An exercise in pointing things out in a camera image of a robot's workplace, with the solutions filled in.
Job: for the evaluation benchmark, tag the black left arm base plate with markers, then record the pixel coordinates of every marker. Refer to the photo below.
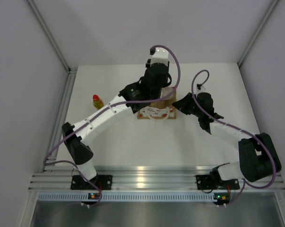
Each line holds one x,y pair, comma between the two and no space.
102,182

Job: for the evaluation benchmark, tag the left aluminium frame post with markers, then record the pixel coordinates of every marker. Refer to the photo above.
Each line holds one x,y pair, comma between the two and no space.
48,34

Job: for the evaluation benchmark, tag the white slotted cable duct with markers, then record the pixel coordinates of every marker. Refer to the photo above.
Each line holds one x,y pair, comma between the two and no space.
132,196

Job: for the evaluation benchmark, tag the right aluminium frame post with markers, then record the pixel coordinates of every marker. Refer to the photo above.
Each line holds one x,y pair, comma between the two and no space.
256,35

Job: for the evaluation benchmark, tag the aluminium mounting rail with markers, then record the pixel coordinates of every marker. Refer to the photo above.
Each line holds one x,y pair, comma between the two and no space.
137,178

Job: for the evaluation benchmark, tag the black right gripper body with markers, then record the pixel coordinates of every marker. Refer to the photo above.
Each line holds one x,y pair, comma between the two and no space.
198,114

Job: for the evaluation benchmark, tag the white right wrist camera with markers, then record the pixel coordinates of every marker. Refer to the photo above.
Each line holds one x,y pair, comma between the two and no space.
200,88

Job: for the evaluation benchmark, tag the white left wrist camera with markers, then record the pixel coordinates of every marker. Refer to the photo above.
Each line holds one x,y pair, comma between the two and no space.
159,55

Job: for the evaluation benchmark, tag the aluminium frame post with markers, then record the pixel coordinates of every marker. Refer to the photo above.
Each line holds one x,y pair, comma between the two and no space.
48,34
256,35

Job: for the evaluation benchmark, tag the red cap yellow liquid bottle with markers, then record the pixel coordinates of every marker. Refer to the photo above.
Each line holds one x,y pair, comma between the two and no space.
97,102

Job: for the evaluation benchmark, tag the burlap watermelon print canvas bag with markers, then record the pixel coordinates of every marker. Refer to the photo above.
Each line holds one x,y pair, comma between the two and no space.
159,111

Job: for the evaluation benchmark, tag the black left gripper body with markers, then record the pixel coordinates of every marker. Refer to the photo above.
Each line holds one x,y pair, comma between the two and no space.
158,93

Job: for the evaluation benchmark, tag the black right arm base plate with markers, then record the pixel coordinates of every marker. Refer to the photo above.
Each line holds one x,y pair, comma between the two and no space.
206,183

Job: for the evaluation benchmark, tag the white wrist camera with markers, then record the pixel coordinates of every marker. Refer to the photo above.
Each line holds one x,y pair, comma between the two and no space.
200,88
159,55

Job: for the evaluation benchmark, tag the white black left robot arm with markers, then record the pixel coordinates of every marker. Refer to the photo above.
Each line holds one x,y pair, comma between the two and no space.
130,100

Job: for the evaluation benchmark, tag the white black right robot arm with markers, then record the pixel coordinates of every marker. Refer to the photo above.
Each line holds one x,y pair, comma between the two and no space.
257,154

